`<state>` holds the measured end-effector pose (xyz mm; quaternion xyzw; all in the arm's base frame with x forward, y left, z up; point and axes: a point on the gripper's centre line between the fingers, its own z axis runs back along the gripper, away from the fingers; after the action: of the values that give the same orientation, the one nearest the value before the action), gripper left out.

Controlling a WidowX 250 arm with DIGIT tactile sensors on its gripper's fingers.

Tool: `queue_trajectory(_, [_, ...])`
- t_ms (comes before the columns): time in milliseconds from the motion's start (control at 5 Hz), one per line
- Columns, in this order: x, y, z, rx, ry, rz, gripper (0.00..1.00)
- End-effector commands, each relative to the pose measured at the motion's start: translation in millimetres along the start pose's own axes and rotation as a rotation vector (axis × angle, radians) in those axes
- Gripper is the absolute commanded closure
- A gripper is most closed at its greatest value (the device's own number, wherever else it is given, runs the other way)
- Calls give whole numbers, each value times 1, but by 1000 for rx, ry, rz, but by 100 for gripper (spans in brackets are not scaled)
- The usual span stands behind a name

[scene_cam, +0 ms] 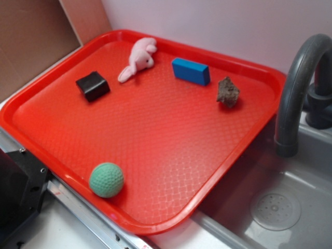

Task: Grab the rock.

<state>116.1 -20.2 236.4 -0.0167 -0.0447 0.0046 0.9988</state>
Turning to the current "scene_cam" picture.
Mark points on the brown grey rock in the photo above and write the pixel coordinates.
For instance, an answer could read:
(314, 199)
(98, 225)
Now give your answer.
(228, 92)

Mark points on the red plastic tray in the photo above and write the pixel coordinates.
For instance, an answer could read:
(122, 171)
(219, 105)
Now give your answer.
(171, 138)

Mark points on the blue rectangular block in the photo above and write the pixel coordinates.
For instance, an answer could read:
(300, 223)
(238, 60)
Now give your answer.
(191, 71)

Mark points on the pink plush bunny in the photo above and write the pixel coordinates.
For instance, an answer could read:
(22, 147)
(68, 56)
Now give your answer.
(140, 58)

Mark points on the black cube block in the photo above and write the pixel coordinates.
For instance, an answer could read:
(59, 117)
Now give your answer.
(93, 86)

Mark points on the green dimpled ball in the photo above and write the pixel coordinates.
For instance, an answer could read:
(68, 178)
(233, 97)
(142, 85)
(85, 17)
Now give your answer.
(107, 180)

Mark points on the grey plastic sink basin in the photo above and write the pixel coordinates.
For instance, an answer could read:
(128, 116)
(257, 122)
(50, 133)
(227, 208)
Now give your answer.
(266, 201)

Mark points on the grey curved faucet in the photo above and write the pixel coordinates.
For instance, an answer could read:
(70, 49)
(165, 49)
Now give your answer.
(307, 87)

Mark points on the brown cardboard panel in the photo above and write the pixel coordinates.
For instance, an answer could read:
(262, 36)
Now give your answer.
(37, 34)

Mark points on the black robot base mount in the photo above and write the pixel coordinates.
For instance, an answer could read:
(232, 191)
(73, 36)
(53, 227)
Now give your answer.
(24, 181)

